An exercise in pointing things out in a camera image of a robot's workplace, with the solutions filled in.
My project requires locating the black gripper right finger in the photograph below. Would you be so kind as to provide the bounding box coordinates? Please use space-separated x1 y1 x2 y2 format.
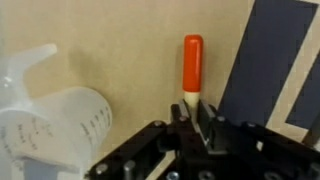
198 99 320 180

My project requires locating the clear plastic measuring cup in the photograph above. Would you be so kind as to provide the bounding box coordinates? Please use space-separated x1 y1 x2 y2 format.
0 42 114 175

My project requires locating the small cardboard box printed label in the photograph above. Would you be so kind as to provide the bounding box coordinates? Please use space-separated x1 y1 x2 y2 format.
0 0 320 180

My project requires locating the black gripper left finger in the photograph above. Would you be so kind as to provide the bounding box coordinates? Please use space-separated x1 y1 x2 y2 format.
84 99 209 180

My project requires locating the orange capped white marker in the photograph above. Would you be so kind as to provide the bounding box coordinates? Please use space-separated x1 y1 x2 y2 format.
181 33 205 110

